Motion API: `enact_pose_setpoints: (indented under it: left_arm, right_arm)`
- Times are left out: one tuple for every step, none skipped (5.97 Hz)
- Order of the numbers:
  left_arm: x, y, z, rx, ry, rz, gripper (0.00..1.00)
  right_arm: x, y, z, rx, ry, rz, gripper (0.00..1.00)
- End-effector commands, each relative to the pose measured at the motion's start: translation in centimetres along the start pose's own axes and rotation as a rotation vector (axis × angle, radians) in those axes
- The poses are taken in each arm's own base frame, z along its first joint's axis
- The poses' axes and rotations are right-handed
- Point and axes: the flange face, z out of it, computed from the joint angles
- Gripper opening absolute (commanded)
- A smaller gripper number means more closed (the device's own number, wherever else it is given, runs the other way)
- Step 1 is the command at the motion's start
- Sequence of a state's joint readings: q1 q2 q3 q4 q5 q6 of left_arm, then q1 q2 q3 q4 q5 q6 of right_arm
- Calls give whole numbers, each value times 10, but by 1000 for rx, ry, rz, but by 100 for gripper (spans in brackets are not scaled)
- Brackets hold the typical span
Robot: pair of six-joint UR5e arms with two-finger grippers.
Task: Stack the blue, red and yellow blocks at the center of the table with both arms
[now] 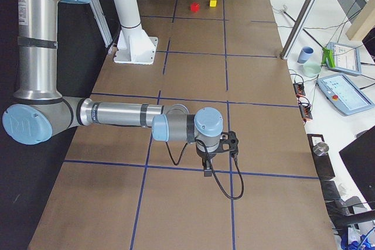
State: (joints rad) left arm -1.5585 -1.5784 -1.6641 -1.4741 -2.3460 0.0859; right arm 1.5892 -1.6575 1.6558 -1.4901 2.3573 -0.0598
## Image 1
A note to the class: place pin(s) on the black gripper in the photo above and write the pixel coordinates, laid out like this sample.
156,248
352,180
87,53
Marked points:
205,155

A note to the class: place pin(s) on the red wooden block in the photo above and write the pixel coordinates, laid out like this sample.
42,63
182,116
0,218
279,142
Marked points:
195,7

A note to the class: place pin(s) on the yellow wooden block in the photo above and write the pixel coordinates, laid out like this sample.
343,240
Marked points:
212,3

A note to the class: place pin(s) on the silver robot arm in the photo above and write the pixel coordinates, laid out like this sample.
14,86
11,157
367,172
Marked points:
41,112

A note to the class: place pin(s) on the near orange black connector box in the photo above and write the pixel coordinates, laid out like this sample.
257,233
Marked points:
305,110

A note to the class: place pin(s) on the orange black connector box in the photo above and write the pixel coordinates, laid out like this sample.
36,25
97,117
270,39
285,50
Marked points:
305,110
299,89

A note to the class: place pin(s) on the steel cylinder weight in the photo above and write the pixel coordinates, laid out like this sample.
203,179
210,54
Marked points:
320,149

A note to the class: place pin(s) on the far orange black connector box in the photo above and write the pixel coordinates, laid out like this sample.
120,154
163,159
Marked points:
299,89

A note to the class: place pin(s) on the pale green bowl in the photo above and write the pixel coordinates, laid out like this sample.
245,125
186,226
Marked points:
311,69

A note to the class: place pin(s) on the blue plastic cup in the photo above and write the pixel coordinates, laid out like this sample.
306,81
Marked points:
305,54

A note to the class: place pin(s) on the black monitor corner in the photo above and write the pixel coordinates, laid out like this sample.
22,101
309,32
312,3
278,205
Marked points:
358,158

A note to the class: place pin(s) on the near teach pendant tablet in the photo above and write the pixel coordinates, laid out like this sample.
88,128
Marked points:
344,95

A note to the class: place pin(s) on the teach pendant tablet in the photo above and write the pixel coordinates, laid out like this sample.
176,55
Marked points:
344,95
347,58

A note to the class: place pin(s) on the far teach pendant tablet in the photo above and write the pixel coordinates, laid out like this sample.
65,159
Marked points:
347,58

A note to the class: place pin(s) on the wooden board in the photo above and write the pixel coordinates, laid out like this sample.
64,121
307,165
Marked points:
363,23

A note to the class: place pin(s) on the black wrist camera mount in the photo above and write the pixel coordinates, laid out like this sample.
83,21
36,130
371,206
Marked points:
229,143

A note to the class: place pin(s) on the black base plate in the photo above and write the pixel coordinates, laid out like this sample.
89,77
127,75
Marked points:
322,163

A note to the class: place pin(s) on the white pedestal column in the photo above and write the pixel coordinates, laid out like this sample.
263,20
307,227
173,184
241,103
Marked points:
134,45

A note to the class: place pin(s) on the green handle tool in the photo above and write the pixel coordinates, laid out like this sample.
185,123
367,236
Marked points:
328,58

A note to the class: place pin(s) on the aluminium frame post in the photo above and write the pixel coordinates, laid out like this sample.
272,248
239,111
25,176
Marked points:
297,28

